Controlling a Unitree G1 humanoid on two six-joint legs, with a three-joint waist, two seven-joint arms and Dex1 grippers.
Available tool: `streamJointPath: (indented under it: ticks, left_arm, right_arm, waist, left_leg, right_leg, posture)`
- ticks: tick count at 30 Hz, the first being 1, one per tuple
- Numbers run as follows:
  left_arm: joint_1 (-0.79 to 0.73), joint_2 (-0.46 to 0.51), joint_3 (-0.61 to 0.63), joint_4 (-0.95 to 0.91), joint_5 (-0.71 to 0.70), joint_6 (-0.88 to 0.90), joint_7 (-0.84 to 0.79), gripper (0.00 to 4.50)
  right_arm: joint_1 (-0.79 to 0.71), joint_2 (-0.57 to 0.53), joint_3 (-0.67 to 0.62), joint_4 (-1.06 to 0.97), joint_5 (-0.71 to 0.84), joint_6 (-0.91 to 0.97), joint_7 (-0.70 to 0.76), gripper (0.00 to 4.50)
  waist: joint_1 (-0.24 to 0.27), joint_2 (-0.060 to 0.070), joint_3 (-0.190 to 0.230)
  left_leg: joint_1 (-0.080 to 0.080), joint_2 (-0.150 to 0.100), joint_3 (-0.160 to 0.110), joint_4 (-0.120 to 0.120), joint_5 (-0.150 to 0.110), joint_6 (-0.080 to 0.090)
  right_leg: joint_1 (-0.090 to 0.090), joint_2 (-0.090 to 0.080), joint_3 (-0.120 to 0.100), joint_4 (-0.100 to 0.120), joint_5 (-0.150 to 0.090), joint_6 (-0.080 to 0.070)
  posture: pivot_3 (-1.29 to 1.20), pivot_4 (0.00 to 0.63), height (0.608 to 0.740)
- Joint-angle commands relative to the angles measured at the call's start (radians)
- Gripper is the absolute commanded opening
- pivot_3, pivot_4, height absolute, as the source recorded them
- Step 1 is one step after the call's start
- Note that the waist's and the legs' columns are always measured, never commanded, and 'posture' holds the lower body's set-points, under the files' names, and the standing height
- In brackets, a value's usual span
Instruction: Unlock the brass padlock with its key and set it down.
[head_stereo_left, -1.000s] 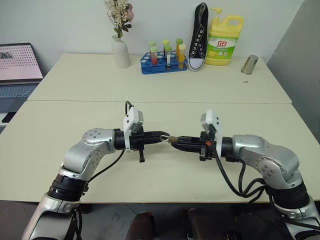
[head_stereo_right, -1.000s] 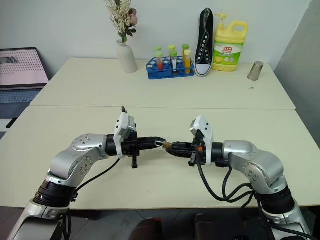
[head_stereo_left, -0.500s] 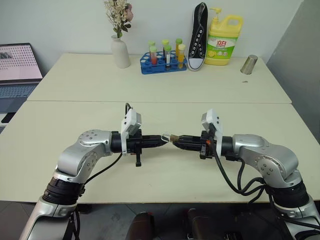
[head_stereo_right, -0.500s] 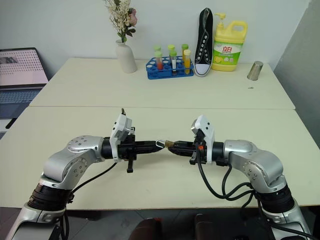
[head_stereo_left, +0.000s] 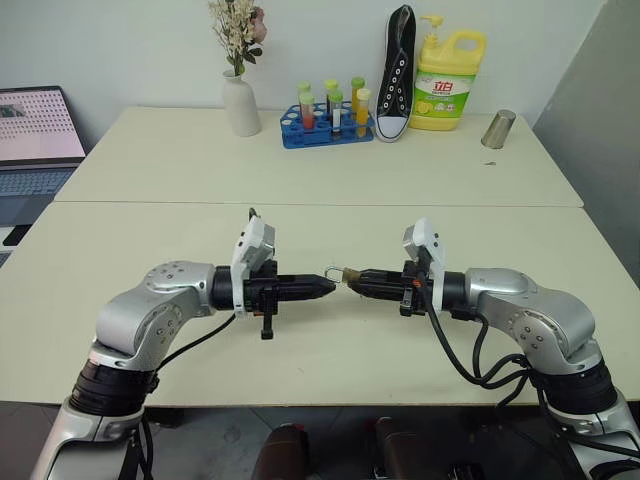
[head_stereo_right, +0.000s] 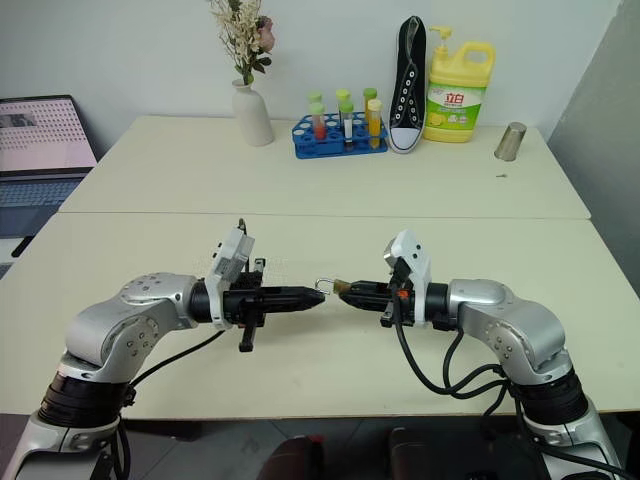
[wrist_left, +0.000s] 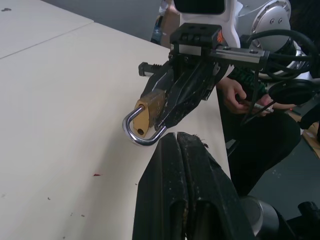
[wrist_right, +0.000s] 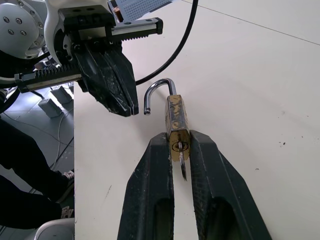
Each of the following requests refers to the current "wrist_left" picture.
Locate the thin black hanging cord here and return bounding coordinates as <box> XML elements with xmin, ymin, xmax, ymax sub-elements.
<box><xmin>240</xmin><ymin>66</ymin><xmax>275</xmax><ymax>126</ymax></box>

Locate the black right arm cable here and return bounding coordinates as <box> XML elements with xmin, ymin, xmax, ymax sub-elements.
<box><xmin>239</xmin><ymin>29</ymin><xmax>316</xmax><ymax>76</ymax></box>

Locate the black rounded disc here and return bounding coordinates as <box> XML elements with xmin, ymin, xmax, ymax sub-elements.
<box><xmin>268</xmin><ymin>79</ymin><xmax>320</xmax><ymax>106</ymax></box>

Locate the silver smartphone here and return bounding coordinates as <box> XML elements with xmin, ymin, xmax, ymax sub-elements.
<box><xmin>246</xmin><ymin>99</ymin><xmax>275</xmax><ymax>114</ymax></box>

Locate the brown cardboard box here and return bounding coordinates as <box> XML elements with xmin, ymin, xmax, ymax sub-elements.
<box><xmin>149</xmin><ymin>0</ymin><xmax>181</xmax><ymax>48</ymax></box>

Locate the seated person in black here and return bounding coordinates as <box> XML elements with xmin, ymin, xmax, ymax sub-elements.
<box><xmin>216</xmin><ymin>82</ymin><xmax>301</xmax><ymax>196</ymax></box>

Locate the white robot body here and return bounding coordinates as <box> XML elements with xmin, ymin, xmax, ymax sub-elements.
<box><xmin>172</xmin><ymin>0</ymin><xmax>242</xmax><ymax>49</ymax></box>

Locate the brass padlock with steel shackle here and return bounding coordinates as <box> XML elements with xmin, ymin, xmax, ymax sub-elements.
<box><xmin>122</xmin><ymin>90</ymin><xmax>168</xmax><ymax>147</ymax></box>

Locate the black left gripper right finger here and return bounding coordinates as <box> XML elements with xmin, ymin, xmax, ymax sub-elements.
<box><xmin>177</xmin><ymin>132</ymin><xmax>256</xmax><ymax>240</ymax></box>

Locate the person's left hand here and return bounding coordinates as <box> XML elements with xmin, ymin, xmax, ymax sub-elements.
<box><xmin>249</xmin><ymin>94</ymin><xmax>275</xmax><ymax>118</ymax></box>

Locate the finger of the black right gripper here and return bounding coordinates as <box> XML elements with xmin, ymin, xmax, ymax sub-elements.
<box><xmin>155</xmin><ymin>61</ymin><xmax>219</xmax><ymax>130</ymax></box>
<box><xmin>140</xmin><ymin>62</ymin><xmax>175</xmax><ymax>100</ymax></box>

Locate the person's right hand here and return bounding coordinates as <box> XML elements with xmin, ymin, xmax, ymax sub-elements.
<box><xmin>223</xmin><ymin>78</ymin><xmax>249</xmax><ymax>115</ymax></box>

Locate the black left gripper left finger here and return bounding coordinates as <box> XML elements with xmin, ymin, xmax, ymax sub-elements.
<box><xmin>131</xmin><ymin>132</ymin><xmax>189</xmax><ymax>240</ymax></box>

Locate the person's green-printed black sleeve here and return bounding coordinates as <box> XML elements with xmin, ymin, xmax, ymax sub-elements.
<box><xmin>226</xmin><ymin>65</ymin><xmax>267</xmax><ymax>96</ymax></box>

